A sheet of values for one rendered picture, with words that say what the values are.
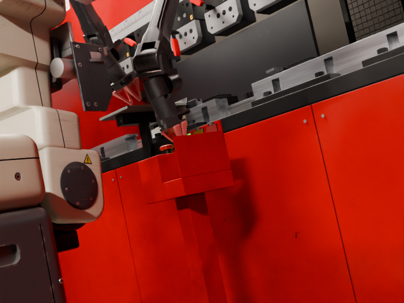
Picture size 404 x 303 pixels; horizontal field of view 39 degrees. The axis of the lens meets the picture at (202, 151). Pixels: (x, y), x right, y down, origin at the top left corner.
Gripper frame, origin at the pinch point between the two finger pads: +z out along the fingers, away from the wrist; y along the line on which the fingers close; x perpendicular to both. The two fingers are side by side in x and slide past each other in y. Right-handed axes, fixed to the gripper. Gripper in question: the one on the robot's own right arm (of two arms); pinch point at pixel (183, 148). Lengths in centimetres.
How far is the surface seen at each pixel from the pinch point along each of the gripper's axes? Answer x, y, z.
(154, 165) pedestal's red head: 7.0, -5.9, 0.9
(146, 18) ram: 53, 47, -47
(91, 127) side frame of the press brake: 139, 52, -22
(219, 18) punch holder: 16, 46, -32
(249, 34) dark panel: 57, 98, -29
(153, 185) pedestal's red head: 9.4, -7.2, 5.8
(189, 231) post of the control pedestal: 4.5, -6.0, 20.5
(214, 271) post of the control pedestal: 2.6, -5.3, 32.8
